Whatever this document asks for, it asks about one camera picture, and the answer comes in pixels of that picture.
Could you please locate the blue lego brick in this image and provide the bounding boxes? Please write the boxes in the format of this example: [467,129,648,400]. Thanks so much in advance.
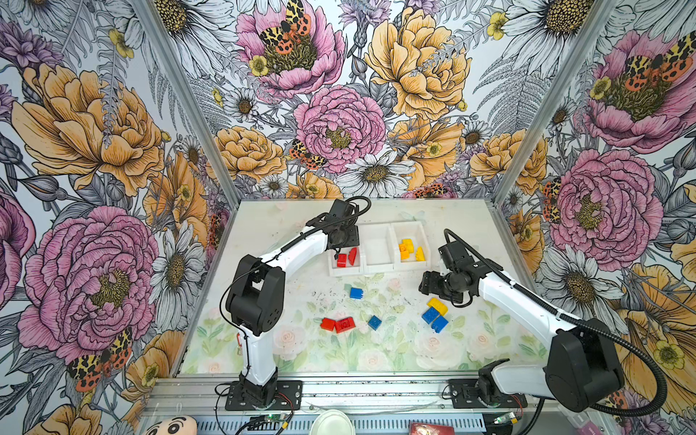
[422,306,440,324]
[368,315,382,331]
[350,287,364,300]
[431,315,449,334]

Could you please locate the yellow lego brick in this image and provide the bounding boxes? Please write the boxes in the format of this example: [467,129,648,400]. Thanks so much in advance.
[401,239,415,254]
[399,244,410,261]
[428,297,449,316]
[415,246,426,262]

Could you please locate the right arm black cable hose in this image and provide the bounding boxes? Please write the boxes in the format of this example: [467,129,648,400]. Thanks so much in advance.
[442,227,668,435]

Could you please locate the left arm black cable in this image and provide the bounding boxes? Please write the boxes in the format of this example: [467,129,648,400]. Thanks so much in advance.
[218,195,373,382]

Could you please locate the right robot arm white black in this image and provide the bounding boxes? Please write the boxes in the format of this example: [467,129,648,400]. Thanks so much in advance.
[419,241,625,413]

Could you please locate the red lego brick small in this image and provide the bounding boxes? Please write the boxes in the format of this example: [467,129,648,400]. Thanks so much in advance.
[320,317,335,332]

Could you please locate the red box at bottom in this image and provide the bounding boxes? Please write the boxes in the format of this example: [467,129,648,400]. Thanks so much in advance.
[410,422,455,435]

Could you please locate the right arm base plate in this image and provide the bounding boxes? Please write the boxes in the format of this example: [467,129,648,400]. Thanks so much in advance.
[444,378,527,410]

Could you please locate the white three-compartment container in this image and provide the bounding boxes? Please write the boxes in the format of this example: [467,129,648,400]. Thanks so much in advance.
[328,221,431,277]

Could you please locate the clear plastic container corner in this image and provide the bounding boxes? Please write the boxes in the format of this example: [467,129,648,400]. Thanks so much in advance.
[558,405,603,435]

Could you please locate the cartoon face plush toy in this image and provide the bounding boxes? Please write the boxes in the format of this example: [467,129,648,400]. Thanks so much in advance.
[144,415,198,435]

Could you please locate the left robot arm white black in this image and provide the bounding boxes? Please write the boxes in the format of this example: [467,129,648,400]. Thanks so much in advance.
[219,196,372,409]

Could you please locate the aluminium frame rail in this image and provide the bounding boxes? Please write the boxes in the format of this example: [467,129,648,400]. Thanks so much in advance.
[138,372,616,420]

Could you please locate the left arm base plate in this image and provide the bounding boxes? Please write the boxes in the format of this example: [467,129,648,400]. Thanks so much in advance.
[224,381,304,411]

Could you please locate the red lego brick long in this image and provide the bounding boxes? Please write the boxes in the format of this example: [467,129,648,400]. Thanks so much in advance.
[348,246,358,266]

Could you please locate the white round bowl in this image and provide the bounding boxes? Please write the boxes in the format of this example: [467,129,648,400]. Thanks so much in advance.
[309,410,356,435]

